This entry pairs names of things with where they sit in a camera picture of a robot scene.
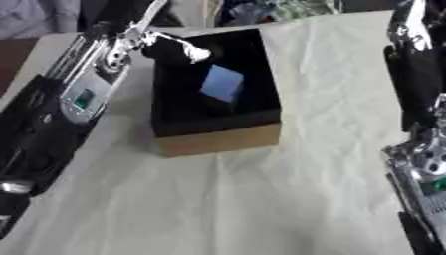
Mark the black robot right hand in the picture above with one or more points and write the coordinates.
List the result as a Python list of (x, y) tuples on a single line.
[(415, 76)]

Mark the grey fabric bundle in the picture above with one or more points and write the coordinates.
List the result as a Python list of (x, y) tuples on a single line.
[(35, 16)]

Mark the dark patterned bag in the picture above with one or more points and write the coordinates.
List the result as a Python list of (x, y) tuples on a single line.
[(279, 10)]

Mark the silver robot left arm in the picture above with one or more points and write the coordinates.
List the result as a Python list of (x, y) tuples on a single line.
[(87, 93)]

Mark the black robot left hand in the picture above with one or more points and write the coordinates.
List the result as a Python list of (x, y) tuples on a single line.
[(165, 46)]

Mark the cardboard box with black inside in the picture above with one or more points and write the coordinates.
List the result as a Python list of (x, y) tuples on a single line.
[(215, 142)]

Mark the blue block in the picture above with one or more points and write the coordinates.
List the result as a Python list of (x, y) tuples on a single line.
[(222, 82)]

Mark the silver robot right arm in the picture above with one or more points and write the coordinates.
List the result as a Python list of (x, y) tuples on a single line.
[(419, 186)]

